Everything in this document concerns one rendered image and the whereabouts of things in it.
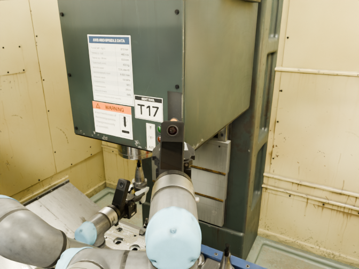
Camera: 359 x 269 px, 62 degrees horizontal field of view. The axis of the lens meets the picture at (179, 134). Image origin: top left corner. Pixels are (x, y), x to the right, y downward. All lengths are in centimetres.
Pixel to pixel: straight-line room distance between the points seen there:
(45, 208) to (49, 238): 142
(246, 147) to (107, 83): 83
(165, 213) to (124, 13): 60
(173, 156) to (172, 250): 20
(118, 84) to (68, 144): 146
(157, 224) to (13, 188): 179
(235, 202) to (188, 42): 109
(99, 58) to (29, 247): 54
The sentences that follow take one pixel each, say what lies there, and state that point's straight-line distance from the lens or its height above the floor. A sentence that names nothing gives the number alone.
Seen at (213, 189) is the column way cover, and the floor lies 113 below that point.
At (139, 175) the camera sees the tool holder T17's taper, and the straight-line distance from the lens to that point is 126.
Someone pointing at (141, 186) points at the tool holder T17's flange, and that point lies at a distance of 128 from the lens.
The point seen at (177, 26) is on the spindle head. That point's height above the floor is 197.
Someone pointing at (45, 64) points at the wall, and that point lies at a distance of 214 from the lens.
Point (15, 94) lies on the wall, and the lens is 204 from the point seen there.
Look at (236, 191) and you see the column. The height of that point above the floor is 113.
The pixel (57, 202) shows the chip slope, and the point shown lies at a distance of 228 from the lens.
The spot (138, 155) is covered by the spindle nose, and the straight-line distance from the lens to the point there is 115.
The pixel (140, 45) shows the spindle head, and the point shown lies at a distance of 86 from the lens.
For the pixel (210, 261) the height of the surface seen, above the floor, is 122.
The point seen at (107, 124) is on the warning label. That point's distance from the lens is 99.
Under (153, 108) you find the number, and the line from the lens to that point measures 86.
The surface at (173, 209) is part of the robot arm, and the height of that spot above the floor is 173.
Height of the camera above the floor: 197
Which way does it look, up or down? 20 degrees down
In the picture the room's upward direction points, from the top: straight up
